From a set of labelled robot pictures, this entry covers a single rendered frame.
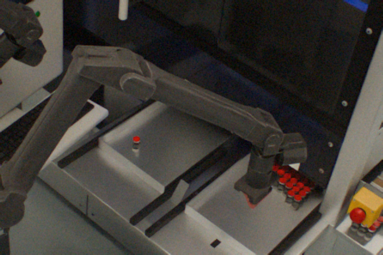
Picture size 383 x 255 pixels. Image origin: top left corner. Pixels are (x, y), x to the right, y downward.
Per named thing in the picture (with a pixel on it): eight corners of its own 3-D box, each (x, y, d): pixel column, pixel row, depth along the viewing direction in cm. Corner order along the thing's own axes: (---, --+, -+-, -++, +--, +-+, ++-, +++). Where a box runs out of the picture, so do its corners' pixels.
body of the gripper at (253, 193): (279, 181, 184) (285, 160, 179) (254, 204, 178) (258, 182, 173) (258, 166, 186) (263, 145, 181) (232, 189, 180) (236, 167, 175)
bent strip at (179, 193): (179, 193, 215) (181, 178, 211) (187, 199, 214) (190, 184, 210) (145, 219, 206) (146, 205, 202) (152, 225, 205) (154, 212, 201)
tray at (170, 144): (175, 96, 245) (176, 87, 242) (238, 137, 234) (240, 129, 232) (98, 146, 224) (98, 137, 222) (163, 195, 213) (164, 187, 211)
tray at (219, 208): (257, 151, 230) (259, 143, 228) (329, 199, 220) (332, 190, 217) (184, 212, 210) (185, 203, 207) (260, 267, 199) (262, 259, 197)
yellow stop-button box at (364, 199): (359, 199, 210) (366, 182, 205) (382, 214, 207) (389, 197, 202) (344, 214, 205) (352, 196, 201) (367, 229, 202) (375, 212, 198)
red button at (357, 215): (353, 211, 204) (357, 202, 202) (366, 219, 203) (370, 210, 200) (346, 219, 202) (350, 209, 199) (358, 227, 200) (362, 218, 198)
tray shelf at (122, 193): (163, 93, 248) (163, 88, 247) (342, 213, 219) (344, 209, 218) (50, 165, 219) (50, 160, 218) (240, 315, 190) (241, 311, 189)
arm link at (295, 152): (252, 113, 173) (266, 136, 166) (299, 106, 176) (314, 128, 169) (247, 154, 180) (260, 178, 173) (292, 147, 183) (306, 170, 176)
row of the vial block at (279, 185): (254, 170, 224) (257, 159, 221) (304, 203, 217) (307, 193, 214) (249, 173, 223) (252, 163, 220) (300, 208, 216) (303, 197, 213)
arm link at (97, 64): (81, 24, 147) (90, 51, 139) (138, 51, 154) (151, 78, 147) (-25, 190, 163) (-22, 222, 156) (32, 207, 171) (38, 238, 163)
